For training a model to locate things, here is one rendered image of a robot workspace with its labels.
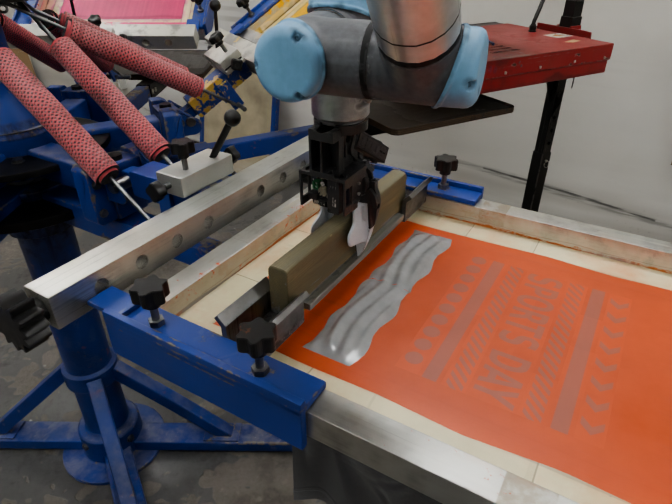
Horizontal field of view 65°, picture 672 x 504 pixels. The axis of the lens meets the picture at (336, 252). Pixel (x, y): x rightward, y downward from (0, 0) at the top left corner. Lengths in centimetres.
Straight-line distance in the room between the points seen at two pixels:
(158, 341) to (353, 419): 25
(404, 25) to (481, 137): 240
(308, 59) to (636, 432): 52
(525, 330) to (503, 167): 214
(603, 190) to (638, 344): 205
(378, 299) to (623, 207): 217
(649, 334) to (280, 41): 60
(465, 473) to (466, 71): 36
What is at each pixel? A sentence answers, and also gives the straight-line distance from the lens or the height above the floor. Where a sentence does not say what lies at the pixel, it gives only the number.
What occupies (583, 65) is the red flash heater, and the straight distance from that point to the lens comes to 189.
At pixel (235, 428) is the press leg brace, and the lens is 179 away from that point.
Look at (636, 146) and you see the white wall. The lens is 273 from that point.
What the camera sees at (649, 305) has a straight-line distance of 88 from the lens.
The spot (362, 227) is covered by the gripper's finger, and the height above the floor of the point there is 105.
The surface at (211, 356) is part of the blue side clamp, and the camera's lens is 61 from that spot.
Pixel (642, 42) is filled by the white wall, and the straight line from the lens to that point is 263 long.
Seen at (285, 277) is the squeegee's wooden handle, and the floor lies 105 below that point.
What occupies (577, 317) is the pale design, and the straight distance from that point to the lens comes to 81.
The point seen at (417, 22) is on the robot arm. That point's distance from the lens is 45.
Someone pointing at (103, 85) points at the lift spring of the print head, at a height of 116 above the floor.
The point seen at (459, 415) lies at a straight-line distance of 63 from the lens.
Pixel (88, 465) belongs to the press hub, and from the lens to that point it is 190.
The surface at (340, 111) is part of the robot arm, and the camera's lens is 66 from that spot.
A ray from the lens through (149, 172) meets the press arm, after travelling 101.
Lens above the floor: 142
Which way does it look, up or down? 32 degrees down
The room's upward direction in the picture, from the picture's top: straight up
